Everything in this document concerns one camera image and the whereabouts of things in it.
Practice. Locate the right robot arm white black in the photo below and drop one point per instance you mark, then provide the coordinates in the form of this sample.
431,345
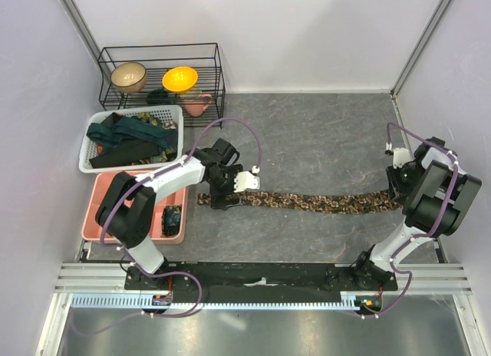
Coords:
435,193

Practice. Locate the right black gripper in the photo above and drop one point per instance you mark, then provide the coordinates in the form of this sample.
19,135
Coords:
396,187

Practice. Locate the teal tie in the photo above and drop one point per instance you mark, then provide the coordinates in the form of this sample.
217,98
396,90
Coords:
116,128

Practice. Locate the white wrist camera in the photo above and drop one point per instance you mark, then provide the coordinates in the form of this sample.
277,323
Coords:
247,180
400,155

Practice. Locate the beige bowl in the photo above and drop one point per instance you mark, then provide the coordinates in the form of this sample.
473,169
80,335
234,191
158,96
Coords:
129,78

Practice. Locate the orange bowl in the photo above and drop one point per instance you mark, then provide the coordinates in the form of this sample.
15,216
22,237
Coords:
180,79

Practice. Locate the aluminium rail frame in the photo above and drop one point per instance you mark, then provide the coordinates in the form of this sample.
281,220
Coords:
431,313

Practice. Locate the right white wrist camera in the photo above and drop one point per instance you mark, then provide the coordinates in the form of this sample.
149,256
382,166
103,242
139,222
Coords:
400,155

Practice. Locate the rolled dark floral tie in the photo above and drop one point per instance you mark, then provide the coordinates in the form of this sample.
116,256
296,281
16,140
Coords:
171,220

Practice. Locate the pink divided tray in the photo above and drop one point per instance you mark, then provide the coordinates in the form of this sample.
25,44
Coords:
91,231

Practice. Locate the black wire rack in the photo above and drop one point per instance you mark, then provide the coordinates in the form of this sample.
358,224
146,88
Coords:
158,59

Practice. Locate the green floral tie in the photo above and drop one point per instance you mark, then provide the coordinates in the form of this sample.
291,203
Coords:
148,118

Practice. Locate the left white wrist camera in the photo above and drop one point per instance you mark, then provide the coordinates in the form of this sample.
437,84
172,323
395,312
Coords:
247,180

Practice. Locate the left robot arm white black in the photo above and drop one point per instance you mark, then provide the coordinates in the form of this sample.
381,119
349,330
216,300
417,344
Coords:
126,211

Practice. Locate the brown floral tie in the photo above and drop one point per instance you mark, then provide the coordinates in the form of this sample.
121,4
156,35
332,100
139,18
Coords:
375,202

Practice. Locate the pink mug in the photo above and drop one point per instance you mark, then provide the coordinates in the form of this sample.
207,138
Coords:
196,106

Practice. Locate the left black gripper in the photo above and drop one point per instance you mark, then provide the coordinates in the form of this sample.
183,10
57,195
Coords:
218,199

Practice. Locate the dark green bowl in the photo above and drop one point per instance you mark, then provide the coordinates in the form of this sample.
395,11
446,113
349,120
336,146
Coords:
157,97

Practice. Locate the light blue cable duct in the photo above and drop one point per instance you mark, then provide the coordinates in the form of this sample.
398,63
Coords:
343,302

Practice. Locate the black tie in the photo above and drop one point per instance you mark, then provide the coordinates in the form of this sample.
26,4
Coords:
125,154

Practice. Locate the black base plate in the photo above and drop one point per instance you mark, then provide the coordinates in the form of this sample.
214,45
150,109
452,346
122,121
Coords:
263,281

